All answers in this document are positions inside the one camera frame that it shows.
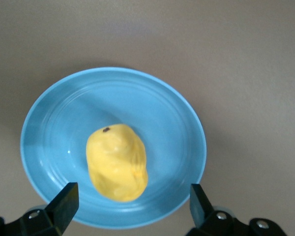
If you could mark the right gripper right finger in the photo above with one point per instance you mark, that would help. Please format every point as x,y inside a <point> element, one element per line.
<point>211,223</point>

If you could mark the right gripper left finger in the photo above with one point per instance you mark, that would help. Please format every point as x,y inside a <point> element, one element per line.
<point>54,216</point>

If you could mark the yellow potato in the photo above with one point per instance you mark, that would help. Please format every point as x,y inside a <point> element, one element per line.
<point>115,162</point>

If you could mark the blue round plate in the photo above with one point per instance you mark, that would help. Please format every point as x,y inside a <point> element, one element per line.
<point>64,123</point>

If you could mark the brown table cover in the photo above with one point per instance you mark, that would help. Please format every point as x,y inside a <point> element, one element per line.
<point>236,73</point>

